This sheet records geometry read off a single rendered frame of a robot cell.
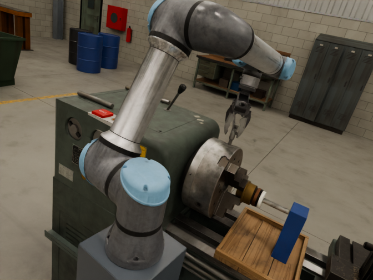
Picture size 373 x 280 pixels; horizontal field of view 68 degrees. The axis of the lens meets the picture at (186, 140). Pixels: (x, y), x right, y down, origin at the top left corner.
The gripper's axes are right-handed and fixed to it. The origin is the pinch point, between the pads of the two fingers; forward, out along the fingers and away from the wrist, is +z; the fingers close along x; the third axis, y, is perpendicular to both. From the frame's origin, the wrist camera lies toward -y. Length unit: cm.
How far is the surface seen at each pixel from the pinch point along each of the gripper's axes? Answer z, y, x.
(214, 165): 10.8, -15.8, 4.2
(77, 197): 49, -3, 57
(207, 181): 17.0, -18.3, 4.8
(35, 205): 122, 88, 126
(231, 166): 9.7, -14.2, -2.0
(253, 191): 17.1, -12.2, -13.8
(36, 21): -33, 899, 692
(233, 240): 40.1, -11.7, -13.6
